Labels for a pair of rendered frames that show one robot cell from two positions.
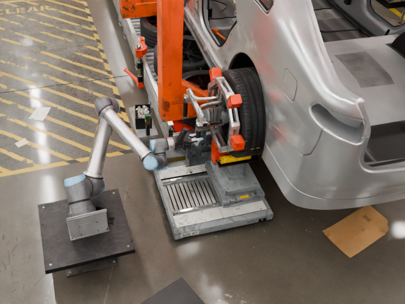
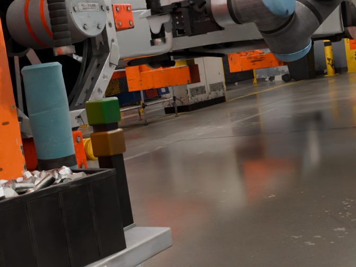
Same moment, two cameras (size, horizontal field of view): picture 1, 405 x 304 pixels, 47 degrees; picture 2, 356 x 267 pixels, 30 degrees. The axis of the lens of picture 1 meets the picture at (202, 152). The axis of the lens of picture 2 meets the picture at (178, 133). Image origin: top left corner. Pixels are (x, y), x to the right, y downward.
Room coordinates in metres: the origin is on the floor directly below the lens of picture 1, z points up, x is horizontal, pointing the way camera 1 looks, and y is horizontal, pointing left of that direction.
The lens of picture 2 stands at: (3.48, 1.37, 0.69)
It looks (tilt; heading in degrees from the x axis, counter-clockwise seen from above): 6 degrees down; 234
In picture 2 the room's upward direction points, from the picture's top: 8 degrees counter-clockwise
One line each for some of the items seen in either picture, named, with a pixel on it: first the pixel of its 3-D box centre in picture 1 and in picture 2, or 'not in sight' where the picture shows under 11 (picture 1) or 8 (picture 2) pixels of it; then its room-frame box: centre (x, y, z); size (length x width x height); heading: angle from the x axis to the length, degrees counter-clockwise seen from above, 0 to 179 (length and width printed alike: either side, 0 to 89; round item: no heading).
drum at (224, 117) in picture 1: (213, 117); (55, 16); (2.74, -0.06, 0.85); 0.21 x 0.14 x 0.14; 110
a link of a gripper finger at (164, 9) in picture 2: not in sight; (168, 9); (2.53, 0.10, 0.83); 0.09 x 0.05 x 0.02; 117
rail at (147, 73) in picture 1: (144, 63); not in sight; (4.34, 0.70, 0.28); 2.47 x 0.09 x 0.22; 20
